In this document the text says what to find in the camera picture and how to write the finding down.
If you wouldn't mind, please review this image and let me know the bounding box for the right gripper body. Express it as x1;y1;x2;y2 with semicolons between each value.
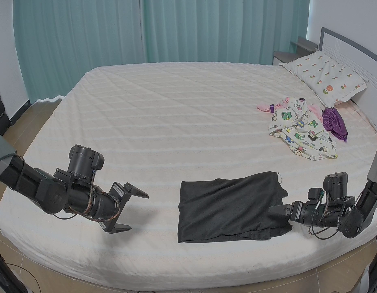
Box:
288;201;318;225

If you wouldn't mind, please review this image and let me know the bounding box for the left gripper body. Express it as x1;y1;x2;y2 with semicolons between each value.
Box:
84;181;128;234

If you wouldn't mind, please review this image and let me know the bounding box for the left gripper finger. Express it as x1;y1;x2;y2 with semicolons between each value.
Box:
110;223;132;234
124;183;150;199

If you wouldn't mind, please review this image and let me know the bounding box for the black garment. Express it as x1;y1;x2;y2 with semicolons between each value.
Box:
177;171;293;244

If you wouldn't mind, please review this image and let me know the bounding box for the bed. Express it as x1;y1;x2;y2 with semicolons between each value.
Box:
0;27;377;290

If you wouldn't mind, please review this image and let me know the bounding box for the white printed pyjama garment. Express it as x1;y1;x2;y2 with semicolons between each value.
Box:
268;98;339;161

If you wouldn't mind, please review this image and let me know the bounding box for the purple garment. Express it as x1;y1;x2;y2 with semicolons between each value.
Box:
322;107;348;142

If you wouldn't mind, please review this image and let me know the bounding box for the pink garment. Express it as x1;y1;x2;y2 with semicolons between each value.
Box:
257;96;324;124

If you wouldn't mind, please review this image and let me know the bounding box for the white printed pillow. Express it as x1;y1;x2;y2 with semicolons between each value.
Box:
282;49;368;107

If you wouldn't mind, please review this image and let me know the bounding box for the black chest of drawers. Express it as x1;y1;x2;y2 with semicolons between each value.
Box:
0;87;12;135

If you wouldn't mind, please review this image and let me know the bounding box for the grey bedside table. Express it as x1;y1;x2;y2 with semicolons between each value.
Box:
273;36;318;66

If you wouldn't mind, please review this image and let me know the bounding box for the blue-green curtain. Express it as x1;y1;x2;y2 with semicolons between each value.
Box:
13;0;144;102
142;0;312;66

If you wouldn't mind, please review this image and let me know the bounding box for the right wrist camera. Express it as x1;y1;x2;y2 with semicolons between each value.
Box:
308;187;326;208

